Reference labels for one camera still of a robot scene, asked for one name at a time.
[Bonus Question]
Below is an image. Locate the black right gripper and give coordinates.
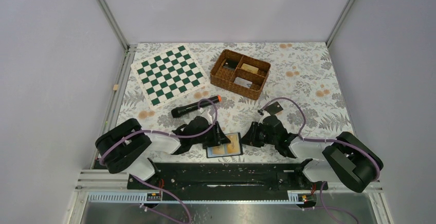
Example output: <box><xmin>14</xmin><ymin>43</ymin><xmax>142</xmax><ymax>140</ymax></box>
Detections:
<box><xmin>239</xmin><ymin>122</ymin><xmax>278</xmax><ymax>148</ymax></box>

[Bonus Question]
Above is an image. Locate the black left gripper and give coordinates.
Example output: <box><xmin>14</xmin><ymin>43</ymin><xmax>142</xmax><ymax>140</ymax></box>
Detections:
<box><xmin>192</xmin><ymin>121</ymin><xmax>230</xmax><ymax>147</ymax></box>

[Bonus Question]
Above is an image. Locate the black leather card holder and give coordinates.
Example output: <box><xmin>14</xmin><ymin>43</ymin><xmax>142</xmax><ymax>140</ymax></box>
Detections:
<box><xmin>206</xmin><ymin>133</ymin><xmax>243</xmax><ymax>158</ymax></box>

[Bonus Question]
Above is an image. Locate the gold VIP card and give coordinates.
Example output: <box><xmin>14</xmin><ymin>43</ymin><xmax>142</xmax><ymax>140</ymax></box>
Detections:
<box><xmin>226</xmin><ymin>133</ymin><xmax>242</xmax><ymax>155</ymax></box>

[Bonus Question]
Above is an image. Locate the black VIP card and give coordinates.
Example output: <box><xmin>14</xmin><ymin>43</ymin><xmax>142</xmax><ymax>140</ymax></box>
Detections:
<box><xmin>264</xmin><ymin>101</ymin><xmax>283</xmax><ymax>116</ymax></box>

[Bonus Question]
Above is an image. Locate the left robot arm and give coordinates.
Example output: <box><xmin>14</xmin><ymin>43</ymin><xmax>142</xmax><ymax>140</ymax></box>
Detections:
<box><xmin>95</xmin><ymin>116</ymin><xmax>231</xmax><ymax>189</ymax></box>

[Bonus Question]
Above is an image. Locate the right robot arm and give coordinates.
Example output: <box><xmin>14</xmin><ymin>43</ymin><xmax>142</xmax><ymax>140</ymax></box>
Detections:
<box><xmin>241</xmin><ymin>116</ymin><xmax>384</xmax><ymax>193</ymax></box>

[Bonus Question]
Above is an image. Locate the white card in basket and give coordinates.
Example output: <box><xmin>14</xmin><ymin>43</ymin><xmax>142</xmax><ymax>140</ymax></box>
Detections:
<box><xmin>234</xmin><ymin>77</ymin><xmax>252</xmax><ymax>88</ymax></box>

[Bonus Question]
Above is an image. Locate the tan card in basket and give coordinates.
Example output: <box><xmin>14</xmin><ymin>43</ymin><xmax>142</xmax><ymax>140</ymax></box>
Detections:
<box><xmin>241</xmin><ymin>63</ymin><xmax>259</xmax><ymax>74</ymax></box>

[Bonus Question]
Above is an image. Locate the black flashlight orange tip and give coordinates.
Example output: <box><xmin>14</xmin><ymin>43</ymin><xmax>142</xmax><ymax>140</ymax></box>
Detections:
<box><xmin>171</xmin><ymin>95</ymin><xmax>222</xmax><ymax>118</ymax></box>

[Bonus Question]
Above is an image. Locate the brown wicker divided basket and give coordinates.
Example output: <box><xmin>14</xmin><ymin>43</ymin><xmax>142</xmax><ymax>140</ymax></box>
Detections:
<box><xmin>210</xmin><ymin>49</ymin><xmax>271</xmax><ymax>100</ymax></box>

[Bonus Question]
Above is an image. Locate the floral table mat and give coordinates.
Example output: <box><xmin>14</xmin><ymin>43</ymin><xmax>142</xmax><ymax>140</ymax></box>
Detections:
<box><xmin>117</xmin><ymin>42</ymin><xmax>353</xmax><ymax>138</ymax></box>

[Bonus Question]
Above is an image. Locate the black item in basket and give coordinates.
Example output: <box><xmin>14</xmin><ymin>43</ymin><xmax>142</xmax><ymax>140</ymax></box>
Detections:
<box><xmin>223</xmin><ymin>59</ymin><xmax>239</xmax><ymax>71</ymax></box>

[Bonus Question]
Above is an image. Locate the green white chessboard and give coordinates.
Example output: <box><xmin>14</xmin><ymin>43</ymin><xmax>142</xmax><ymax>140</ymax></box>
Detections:
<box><xmin>131</xmin><ymin>44</ymin><xmax>210</xmax><ymax>110</ymax></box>

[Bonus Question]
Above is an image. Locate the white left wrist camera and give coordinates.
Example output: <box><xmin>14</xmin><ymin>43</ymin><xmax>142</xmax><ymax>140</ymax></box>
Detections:
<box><xmin>198</xmin><ymin>108</ymin><xmax>215</xmax><ymax>124</ymax></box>

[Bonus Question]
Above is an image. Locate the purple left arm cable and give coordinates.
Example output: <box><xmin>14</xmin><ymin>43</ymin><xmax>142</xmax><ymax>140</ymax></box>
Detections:
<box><xmin>99</xmin><ymin>98</ymin><xmax>219</xmax><ymax>224</ymax></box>

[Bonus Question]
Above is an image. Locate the aluminium slotted rail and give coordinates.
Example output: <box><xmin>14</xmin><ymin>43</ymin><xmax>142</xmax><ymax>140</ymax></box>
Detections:
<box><xmin>75</xmin><ymin>170</ymin><xmax>382</xmax><ymax>206</ymax></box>

